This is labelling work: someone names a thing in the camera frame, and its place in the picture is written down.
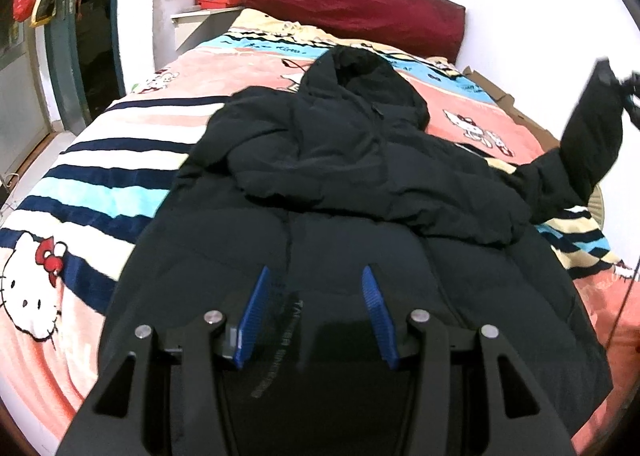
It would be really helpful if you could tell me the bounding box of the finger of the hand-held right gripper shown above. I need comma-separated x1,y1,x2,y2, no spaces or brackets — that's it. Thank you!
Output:
616,70,640,101

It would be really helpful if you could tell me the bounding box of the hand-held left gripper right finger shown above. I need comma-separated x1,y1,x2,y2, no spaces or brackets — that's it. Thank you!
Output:
362,264,577,456

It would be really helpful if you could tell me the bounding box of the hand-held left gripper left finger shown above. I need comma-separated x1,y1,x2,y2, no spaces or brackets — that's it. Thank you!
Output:
65,265,274,456

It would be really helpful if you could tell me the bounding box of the black hooded puffer jacket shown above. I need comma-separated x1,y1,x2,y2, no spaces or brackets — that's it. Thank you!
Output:
97,45,626,456

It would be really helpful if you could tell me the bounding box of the beige woven fan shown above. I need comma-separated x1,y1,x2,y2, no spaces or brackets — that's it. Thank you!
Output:
584,185,608,232

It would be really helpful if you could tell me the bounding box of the brown cardboard box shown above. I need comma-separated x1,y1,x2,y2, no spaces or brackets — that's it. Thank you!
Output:
462,65,561,147

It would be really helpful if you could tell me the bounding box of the cartoon cat printed blanket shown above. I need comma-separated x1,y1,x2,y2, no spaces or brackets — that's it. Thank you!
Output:
0,7,640,456

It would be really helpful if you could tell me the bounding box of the dark red padded headboard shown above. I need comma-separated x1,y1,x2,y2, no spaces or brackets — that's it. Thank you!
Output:
245,0,467,60

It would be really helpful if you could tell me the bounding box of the white bedside shelf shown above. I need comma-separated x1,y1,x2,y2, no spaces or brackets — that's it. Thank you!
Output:
170,5,247,54

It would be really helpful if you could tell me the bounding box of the dark green door frame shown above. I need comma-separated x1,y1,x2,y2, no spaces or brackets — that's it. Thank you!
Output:
49,0,127,138

